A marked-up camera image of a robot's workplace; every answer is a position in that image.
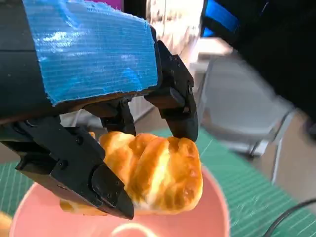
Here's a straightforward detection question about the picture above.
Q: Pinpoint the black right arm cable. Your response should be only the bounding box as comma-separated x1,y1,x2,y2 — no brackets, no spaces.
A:
264,197,316,237

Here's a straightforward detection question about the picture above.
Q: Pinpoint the round toy bread bun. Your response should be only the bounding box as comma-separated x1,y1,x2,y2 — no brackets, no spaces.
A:
0,211,13,234

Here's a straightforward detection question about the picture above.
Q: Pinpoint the green cutting mat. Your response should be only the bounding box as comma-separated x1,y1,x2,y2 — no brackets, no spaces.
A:
0,128,316,237

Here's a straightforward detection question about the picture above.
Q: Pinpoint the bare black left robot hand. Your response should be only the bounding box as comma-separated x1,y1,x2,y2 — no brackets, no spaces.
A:
0,0,199,220

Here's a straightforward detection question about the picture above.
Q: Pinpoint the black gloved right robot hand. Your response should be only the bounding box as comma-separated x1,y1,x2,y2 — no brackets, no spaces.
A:
232,0,316,119

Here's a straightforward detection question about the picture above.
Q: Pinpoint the braided toy bread loaf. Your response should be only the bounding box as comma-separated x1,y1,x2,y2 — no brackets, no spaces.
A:
60,130,203,215

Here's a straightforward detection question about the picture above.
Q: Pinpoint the pink bowl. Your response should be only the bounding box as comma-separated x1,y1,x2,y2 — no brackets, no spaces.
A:
8,165,232,237

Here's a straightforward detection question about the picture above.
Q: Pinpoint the light blue mesh chair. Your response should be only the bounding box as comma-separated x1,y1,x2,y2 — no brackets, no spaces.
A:
195,37,299,185

